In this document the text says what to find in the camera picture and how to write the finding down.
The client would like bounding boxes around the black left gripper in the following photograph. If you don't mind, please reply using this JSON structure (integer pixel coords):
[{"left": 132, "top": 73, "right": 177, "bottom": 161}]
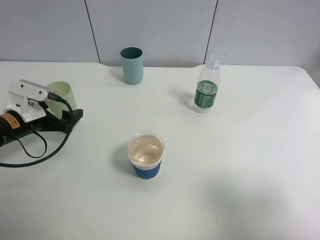
[{"left": 24, "top": 104, "right": 84, "bottom": 136}]

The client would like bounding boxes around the pale green plastic cup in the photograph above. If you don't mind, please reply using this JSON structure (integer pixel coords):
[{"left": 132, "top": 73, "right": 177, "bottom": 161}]
[{"left": 45, "top": 81, "right": 78, "bottom": 119}]

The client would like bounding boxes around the clear bottle green label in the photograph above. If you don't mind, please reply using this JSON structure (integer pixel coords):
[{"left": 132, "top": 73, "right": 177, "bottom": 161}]
[{"left": 193, "top": 54, "right": 221, "bottom": 114}]

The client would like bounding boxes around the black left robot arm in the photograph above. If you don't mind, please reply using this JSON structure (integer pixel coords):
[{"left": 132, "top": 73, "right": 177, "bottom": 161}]
[{"left": 0, "top": 109, "right": 84, "bottom": 146}]

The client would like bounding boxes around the blue sleeved paper cup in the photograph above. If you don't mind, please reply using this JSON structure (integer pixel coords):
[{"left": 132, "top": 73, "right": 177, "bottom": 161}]
[{"left": 127, "top": 131, "right": 165, "bottom": 180}]

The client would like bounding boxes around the teal plastic cup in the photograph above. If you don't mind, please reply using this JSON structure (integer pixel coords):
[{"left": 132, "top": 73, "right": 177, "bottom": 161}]
[{"left": 120, "top": 47, "right": 144, "bottom": 85}]

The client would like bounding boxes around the black braided left cable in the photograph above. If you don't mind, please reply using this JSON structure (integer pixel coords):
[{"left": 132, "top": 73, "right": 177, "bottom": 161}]
[{"left": 0, "top": 92, "right": 75, "bottom": 169}]

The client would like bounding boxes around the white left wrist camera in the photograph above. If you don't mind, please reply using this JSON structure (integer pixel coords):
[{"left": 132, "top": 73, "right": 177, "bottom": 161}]
[{"left": 3, "top": 79, "right": 55, "bottom": 123}]

